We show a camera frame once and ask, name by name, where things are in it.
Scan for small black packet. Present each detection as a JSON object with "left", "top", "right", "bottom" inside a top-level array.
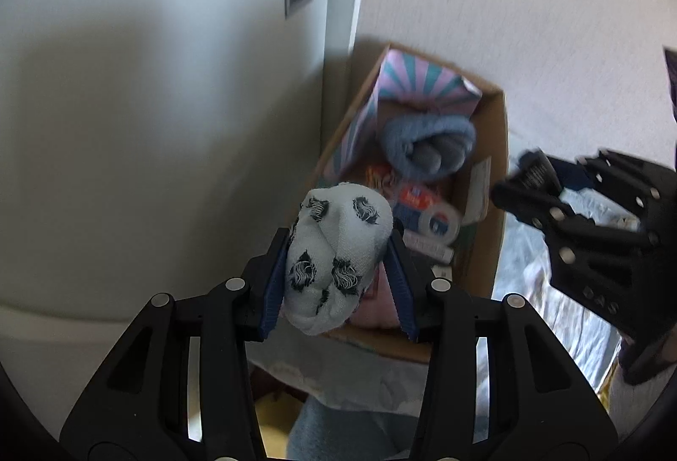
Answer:
[{"left": 515, "top": 149, "right": 562, "bottom": 198}]

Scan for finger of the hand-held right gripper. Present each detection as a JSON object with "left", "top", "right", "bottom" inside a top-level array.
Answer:
[
  {"left": 490, "top": 177, "right": 658, "bottom": 257},
  {"left": 546, "top": 148, "right": 677, "bottom": 209}
]

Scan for white tube pink label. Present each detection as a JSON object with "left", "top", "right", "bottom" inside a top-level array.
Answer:
[{"left": 405, "top": 231, "right": 456, "bottom": 264}]

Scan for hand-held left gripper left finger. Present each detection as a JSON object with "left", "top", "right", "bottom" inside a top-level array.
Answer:
[{"left": 58, "top": 225, "right": 291, "bottom": 461}]

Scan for blue red white packet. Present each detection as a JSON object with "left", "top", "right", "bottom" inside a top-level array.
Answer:
[{"left": 396, "top": 183, "right": 442, "bottom": 224}]

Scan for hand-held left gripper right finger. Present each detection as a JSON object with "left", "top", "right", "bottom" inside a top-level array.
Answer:
[{"left": 383, "top": 223, "right": 619, "bottom": 461}]

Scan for small white box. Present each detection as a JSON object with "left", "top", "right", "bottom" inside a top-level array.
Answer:
[{"left": 462, "top": 157, "right": 493, "bottom": 227}]

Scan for white sock black print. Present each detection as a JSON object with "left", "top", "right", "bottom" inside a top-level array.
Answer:
[{"left": 280, "top": 182, "right": 395, "bottom": 336}]

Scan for grey blue fuzzy plush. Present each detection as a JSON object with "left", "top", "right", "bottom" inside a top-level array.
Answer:
[{"left": 382, "top": 115, "right": 477, "bottom": 178}]

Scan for pink folded cloth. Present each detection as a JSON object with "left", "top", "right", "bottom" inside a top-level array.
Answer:
[{"left": 352, "top": 264, "right": 401, "bottom": 329}]

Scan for cardboard box pink striped flaps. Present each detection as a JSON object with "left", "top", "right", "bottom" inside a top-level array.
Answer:
[{"left": 312, "top": 43, "right": 509, "bottom": 362}]

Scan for light blue fleece cloth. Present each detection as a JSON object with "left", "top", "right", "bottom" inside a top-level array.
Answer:
[{"left": 288, "top": 395, "right": 424, "bottom": 461}]

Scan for white tape roll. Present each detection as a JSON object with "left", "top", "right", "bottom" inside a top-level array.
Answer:
[{"left": 418, "top": 204, "right": 462, "bottom": 245}]

